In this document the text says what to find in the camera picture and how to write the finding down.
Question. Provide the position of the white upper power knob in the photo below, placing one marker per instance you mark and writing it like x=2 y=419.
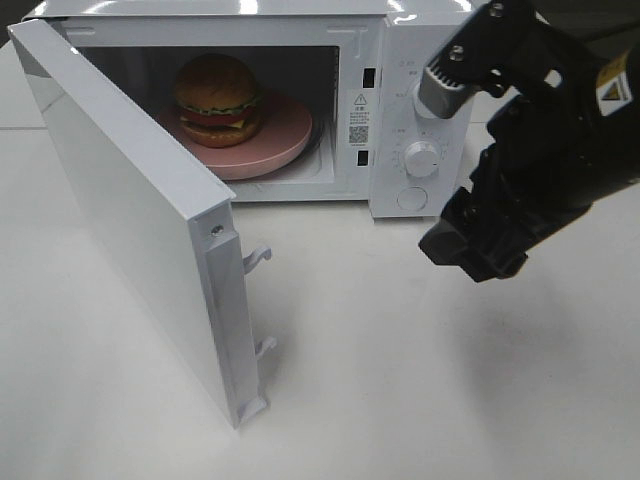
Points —
x=420 y=109

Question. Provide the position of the white microwave oven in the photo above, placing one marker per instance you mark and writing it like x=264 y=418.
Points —
x=339 y=81

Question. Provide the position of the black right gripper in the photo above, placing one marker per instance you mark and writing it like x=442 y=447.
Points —
x=569 y=138

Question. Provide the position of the white warning label sticker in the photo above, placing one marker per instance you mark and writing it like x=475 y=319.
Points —
x=359 y=117

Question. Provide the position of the pink round plate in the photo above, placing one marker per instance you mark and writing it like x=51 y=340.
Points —
x=285 y=130

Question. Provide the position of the white microwave door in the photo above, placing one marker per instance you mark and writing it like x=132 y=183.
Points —
x=163 y=218

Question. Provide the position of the white lower timer knob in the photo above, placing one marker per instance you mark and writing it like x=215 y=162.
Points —
x=421 y=159

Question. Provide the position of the burger with lettuce and tomato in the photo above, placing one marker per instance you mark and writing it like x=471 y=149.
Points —
x=218 y=100

